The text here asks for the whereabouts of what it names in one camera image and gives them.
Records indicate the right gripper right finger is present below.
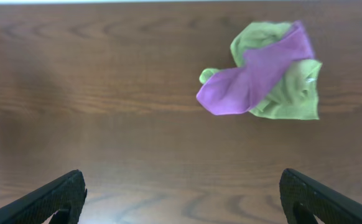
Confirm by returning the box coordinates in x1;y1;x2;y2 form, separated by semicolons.
279;169;362;224

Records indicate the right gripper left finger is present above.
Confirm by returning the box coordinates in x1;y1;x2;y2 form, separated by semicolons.
0;170;87;224

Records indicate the crumpled green cloth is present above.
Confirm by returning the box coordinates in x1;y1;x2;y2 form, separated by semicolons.
198;21;323;121

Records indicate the crumpled purple cloth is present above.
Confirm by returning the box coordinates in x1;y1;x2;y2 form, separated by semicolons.
196;21;315;115

